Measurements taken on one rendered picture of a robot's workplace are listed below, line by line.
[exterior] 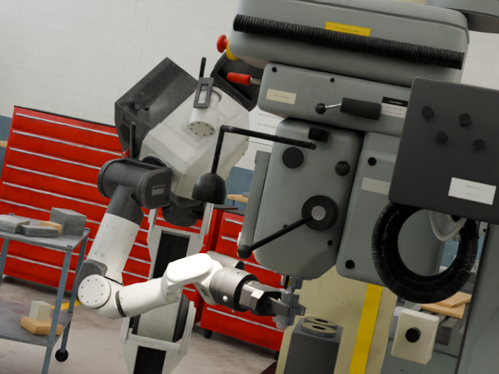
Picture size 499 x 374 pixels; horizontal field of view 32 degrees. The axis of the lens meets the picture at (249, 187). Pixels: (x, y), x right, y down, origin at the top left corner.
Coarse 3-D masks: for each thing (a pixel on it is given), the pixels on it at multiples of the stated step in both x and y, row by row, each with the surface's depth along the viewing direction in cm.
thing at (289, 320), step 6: (282, 300) 183; (288, 300) 183; (294, 300) 183; (294, 306) 183; (294, 312) 184; (276, 318) 183; (282, 318) 183; (288, 318) 183; (294, 318) 184; (282, 324) 183; (288, 324) 183
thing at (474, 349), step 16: (496, 240) 158; (480, 256) 163; (496, 256) 158; (480, 272) 159; (496, 272) 158; (480, 288) 158; (496, 288) 158; (480, 304) 158; (496, 304) 157; (480, 320) 158; (496, 320) 157; (464, 336) 161; (480, 336) 158; (496, 336) 156; (464, 352) 159; (480, 352) 157; (496, 352) 155; (464, 368) 159; (480, 368) 157; (496, 368) 155
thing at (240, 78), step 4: (228, 76) 198; (232, 76) 198; (236, 76) 198; (240, 76) 197; (244, 76) 197; (248, 76) 197; (228, 80) 199; (232, 80) 198; (236, 80) 198; (240, 80) 197; (244, 80) 197; (248, 80) 197; (252, 80) 197; (256, 80) 197; (260, 80) 197; (244, 84) 198; (248, 84) 198; (256, 84) 197; (260, 84) 197
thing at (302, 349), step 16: (304, 320) 229; (320, 320) 231; (304, 336) 214; (320, 336) 215; (336, 336) 220; (288, 352) 214; (304, 352) 214; (320, 352) 213; (336, 352) 213; (288, 368) 214; (304, 368) 214; (320, 368) 213
